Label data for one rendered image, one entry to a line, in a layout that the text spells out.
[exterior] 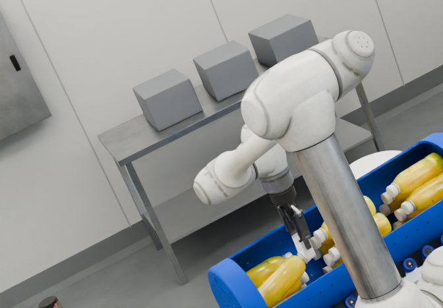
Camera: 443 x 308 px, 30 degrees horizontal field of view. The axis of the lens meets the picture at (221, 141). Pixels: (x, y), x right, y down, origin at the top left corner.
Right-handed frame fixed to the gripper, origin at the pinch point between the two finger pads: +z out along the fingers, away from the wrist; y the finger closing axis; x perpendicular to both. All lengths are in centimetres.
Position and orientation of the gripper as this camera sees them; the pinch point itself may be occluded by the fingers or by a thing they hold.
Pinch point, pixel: (304, 246)
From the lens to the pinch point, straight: 245.9
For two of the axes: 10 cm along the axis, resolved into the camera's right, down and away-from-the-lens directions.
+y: -4.0, -1.7, 9.0
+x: -8.4, 4.6, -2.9
